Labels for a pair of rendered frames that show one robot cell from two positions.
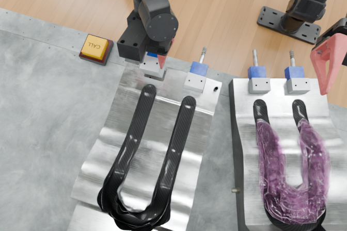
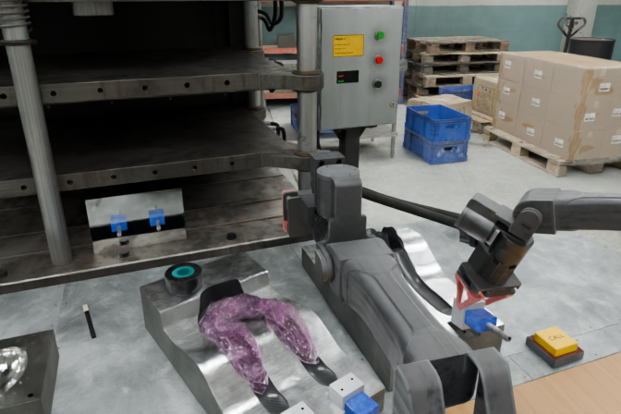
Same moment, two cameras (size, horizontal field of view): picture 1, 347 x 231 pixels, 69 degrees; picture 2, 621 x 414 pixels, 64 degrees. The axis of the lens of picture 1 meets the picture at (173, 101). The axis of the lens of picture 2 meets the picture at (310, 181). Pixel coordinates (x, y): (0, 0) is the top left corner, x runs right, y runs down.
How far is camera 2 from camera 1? 1.01 m
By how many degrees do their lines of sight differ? 82
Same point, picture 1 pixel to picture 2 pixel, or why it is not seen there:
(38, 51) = (591, 319)
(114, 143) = (422, 268)
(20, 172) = (463, 257)
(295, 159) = (257, 332)
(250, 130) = (319, 341)
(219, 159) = not seen: hidden behind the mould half
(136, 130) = (420, 288)
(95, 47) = (552, 336)
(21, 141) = not seen: hidden behind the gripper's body
